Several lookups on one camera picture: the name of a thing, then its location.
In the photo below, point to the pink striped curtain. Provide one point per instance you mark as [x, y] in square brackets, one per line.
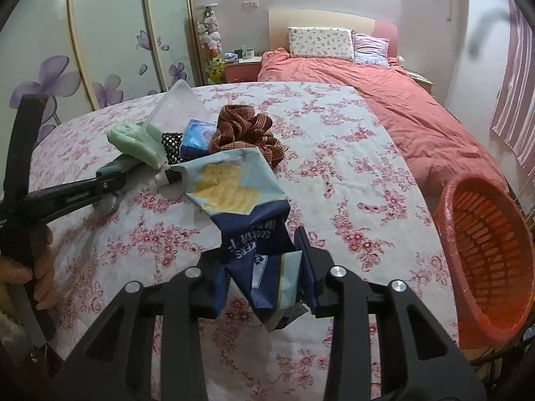
[513, 117]

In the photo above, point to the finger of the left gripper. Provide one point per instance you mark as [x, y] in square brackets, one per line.
[28, 121]
[25, 209]

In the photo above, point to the beige pink headboard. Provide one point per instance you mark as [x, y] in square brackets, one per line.
[280, 19]

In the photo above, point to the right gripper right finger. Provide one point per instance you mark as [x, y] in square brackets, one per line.
[418, 358]

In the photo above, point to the pink floral tablecloth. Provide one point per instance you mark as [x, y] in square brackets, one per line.
[347, 185]

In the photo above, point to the hanging plush toys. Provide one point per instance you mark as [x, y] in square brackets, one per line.
[211, 55]

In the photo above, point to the clear plastic container lid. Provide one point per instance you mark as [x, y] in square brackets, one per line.
[176, 108]

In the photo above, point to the pink left nightstand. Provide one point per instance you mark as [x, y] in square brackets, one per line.
[243, 70]

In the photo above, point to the person's left hand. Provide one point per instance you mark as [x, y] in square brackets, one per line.
[43, 272]

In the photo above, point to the right nightstand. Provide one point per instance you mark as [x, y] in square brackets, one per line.
[421, 81]

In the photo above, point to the coral red duvet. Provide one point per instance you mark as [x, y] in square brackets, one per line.
[436, 147]

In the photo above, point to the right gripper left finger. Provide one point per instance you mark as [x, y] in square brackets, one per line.
[112, 361]

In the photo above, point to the blue cracker snack bag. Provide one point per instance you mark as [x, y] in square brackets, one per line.
[241, 195]

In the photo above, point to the blue tissue pack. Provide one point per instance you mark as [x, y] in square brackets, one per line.
[196, 138]

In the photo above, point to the white mug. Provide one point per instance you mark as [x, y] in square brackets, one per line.
[248, 53]

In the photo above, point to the floral white pillow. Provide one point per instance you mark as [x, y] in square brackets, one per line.
[321, 42]

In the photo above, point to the pink striped pillow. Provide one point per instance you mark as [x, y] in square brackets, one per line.
[370, 50]

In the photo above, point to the green fuzzy sock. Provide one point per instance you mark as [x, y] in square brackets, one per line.
[143, 142]

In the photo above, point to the floral sliding wardrobe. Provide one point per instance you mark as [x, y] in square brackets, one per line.
[89, 54]

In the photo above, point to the brown striped cloth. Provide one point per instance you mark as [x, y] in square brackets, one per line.
[239, 126]

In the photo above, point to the black white beaded mat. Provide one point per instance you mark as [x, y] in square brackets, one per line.
[171, 142]

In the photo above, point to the orange plastic laundry basket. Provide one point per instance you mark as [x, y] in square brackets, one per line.
[490, 255]

